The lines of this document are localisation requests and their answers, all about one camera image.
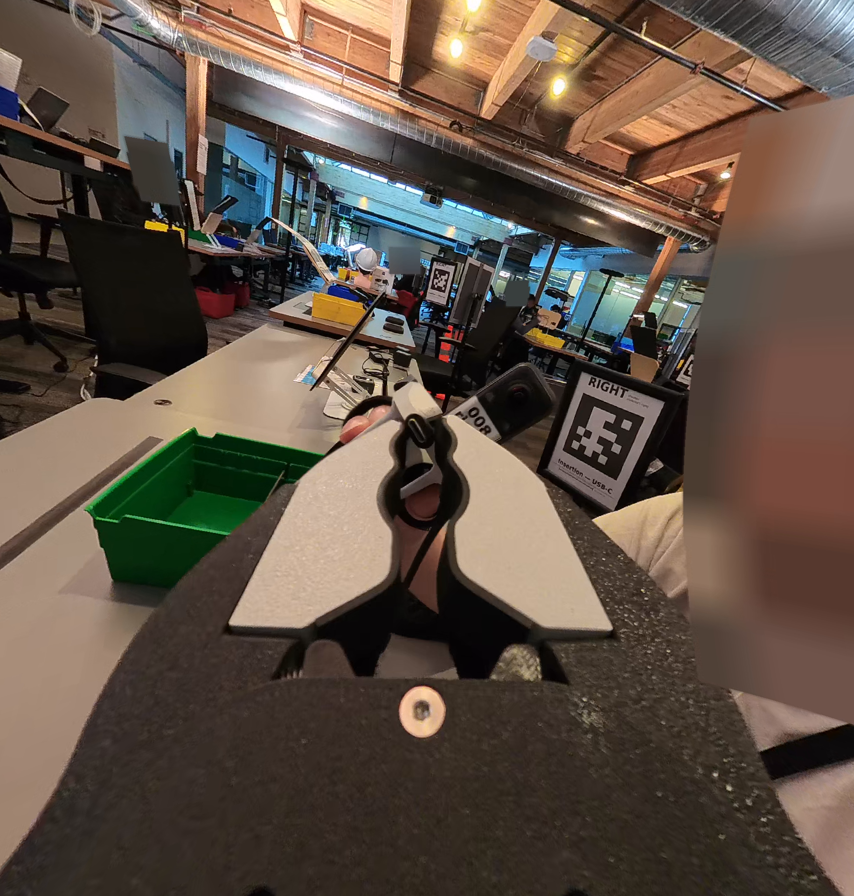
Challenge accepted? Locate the black mesh office chair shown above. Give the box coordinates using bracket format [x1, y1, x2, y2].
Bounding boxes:
[56, 209, 209, 401]

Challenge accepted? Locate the green plastic bin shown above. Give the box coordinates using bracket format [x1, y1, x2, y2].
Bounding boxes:
[86, 427, 327, 588]

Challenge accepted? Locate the person's right forearm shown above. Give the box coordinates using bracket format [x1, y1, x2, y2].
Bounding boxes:
[593, 490, 688, 604]

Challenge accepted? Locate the black swivel office chair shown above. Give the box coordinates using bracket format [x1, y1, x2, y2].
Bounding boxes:
[0, 150, 79, 393]

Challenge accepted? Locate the wooden standing desk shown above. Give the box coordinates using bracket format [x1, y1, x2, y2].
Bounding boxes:
[0, 106, 132, 218]

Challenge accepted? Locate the black usb-c cable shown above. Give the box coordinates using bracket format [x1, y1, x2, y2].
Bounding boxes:
[401, 414, 447, 596]

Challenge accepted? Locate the person's white shirt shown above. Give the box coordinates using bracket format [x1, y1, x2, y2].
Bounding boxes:
[731, 689, 854, 896]

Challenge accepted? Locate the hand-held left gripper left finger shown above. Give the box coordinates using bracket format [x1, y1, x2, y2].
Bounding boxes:
[227, 419, 403, 638]

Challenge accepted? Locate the standing tag sign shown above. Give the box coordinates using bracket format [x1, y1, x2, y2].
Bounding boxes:
[425, 256, 461, 308]

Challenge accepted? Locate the silver ribbed air duct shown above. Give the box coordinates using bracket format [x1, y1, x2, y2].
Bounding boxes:
[70, 0, 715, 254]

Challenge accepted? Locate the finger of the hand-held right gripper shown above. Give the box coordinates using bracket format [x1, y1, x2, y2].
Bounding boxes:
[390, 378, 447, 449]
[397, 442, 446, 499]

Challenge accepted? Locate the black tablet on clear stand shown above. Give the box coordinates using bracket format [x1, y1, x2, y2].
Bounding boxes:
[309, 289, 391, 422]

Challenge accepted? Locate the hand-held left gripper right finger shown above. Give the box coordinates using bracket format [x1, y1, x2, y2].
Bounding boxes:
[441, 419, 615, 644]

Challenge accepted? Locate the yellow plastic bin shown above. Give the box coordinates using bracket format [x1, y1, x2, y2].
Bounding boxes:
[312, 291, 368, 327]

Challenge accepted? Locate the person's right hand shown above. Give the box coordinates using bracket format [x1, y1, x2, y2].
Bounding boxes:
[340, 405, 471, 641]

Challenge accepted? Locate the black framed tag sign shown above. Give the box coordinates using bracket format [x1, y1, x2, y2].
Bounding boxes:
[537, 359, 685, 513]

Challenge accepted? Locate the black shoulder strap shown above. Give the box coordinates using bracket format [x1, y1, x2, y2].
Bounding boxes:
[757, 727, 854, 782]

